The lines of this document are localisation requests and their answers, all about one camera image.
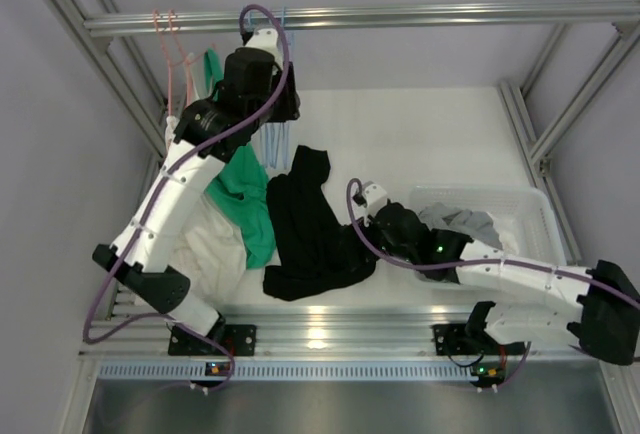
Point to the clear plastic basket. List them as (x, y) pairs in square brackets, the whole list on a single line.
[(528, 208)]

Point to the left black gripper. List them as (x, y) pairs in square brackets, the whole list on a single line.
[(290, 102)]

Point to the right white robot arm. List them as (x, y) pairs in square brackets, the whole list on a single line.
[(594, 310)]

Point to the green garment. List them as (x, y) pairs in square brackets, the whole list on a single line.
[(239, 191)]

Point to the perforated cable duct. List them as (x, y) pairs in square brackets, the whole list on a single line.
[(252, 370)]

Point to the large white garment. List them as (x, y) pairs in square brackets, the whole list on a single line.
[(209, 250)]

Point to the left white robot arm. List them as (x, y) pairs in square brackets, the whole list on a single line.
[(205, 140)]

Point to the white tank top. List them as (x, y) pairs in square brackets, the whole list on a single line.
[(505, 229)]

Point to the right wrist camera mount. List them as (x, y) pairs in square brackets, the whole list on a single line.
[(369, 199)]

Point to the front aluminium rail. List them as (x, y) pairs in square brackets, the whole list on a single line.
[(317, 333)]

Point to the pink wire hanger outer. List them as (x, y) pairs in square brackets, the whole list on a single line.
[(173, 53)]

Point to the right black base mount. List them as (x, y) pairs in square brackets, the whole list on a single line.
[(451, 339)]

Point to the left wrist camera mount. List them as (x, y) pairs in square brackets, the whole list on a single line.
[(266, 39)]

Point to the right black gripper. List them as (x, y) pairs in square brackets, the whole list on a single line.
[(373, 224)]

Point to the black garment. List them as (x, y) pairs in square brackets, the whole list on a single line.
[(317, 253)]

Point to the blue wire hanger with green garment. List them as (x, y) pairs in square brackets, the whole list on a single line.
[(289, 34)]

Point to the aluminium hanging rail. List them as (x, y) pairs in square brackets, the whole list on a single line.
[(426, 15)]

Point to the light blue wire hanger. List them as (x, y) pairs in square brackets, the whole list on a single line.
[(265, 145)]

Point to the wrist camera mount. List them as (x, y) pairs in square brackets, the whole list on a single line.
[(369, 199), (266, 39)]

